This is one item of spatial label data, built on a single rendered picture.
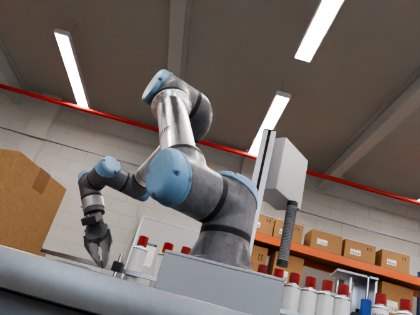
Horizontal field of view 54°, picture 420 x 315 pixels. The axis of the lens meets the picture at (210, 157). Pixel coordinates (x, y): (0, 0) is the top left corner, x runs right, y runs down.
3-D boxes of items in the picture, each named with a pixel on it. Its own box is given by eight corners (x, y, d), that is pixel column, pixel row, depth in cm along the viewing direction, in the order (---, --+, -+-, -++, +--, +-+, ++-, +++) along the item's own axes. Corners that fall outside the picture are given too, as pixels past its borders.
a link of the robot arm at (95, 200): (100, 192, 144) (76, 199, 143) (102, 204, 141) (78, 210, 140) (105, 201, 150) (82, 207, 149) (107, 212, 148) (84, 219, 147)
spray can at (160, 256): (159, 308, 134) (177, 247, 143) (157, 306, 130) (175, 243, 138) (144, 304, 135) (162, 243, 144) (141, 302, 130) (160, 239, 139)
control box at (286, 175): (300, 210, 139) (308, 160, 147) (276, 189, 128) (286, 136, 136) (274, 210, 146) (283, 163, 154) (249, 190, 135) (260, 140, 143)
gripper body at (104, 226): (114, 244, 143) (108, 213, 149) (108, 236, 136) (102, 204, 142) (92, 250, 142) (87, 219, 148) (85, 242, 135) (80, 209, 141)
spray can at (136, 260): (134, 300, 135) (152, 240, 143) (130, 299, 130) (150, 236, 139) (119, 297, 135) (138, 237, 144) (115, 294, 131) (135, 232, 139)
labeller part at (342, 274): (368, 285, 147) (369, 283, 147) (379, 280, 137) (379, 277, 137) (329, 276, 148) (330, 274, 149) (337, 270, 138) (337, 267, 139)
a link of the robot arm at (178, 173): (233, 199, 87) (199, 84, 131) (175, 168, 80) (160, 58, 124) (198, 234, 91) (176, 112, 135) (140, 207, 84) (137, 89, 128)
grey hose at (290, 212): (287, 268, 127) (297, 205, 136) (288, 265, 124) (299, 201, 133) (275, 265, 128) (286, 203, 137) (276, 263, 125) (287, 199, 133)
